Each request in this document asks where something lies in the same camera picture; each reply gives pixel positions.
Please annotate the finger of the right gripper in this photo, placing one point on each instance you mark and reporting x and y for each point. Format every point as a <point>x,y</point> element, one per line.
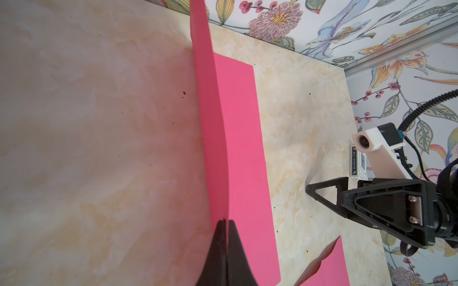
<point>328,193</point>

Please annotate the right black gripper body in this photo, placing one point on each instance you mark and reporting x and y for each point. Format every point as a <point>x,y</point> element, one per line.
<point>415,211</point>

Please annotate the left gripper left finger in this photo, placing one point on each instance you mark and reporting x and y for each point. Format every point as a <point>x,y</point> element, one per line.
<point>214,272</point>

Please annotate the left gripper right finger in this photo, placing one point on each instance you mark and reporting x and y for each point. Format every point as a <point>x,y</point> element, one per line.
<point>238,269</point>

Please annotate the pink paper sheet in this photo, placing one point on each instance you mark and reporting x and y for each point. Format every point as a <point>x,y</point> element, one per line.
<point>329,269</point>

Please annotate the white QR code card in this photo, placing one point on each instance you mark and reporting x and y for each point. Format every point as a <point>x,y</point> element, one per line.
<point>358,165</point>

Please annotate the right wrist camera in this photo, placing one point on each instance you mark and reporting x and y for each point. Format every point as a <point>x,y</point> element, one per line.
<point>379,145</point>

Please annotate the right aluminium corner post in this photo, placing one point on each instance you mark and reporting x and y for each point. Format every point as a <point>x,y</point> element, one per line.
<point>417,42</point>

